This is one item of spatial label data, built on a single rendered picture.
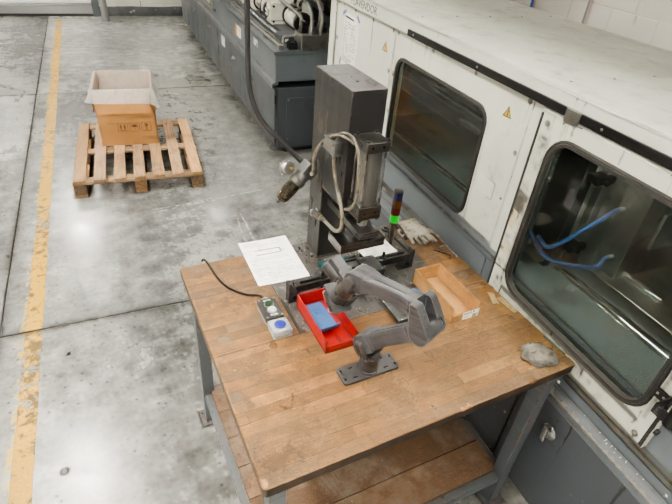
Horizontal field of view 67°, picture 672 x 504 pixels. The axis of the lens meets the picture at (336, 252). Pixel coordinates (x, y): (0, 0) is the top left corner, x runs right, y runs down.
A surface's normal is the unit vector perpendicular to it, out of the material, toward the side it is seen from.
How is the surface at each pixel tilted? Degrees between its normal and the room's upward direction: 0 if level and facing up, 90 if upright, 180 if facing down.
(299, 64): 90
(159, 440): 0
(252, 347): 0
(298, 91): 90
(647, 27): 90
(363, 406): 0
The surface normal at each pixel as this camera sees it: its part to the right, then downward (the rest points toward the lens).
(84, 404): 0.07, -0.81
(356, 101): 0.44, 0.55
